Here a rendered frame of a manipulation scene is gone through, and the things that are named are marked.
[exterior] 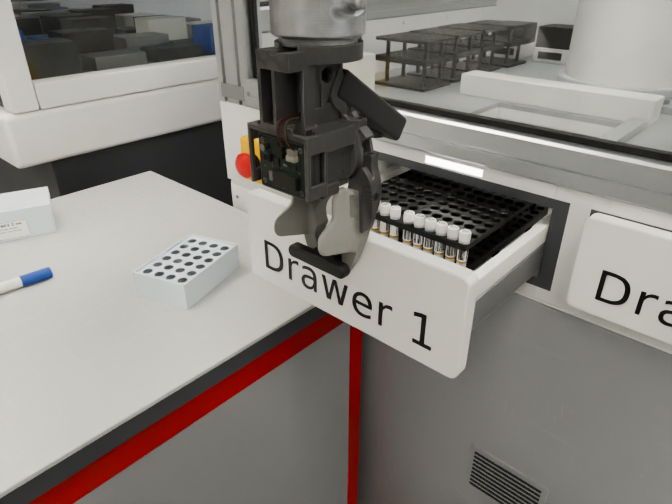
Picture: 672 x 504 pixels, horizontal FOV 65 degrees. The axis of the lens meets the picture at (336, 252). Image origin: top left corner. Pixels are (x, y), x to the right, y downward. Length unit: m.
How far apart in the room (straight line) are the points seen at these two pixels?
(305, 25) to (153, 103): 0.91
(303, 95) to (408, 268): 0.18
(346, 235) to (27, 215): 0.63
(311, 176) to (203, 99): 0.97
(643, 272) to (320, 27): 0.39
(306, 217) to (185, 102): 0.86
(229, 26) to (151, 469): 0.65
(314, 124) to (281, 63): 0.06
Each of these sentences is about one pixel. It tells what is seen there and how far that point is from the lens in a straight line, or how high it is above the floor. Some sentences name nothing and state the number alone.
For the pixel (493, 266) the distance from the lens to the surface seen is 0.55.
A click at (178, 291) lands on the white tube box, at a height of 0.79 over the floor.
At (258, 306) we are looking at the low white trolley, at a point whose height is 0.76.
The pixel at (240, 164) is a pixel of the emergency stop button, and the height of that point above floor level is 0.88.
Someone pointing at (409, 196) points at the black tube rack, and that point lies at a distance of 0.68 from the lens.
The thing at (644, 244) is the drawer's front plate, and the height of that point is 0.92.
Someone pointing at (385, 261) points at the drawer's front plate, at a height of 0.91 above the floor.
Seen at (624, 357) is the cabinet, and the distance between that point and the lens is 0.69.
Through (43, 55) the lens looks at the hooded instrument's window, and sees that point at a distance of 1.22.
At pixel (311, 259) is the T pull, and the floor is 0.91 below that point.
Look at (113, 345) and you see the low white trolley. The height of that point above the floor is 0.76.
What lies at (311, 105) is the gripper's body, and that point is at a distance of 0.43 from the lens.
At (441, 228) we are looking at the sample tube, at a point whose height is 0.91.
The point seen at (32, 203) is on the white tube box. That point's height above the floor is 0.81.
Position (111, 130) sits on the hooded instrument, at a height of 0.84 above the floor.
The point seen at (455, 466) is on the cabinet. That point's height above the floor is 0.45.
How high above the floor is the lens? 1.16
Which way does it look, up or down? 29 degrees down
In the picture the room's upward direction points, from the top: straight up
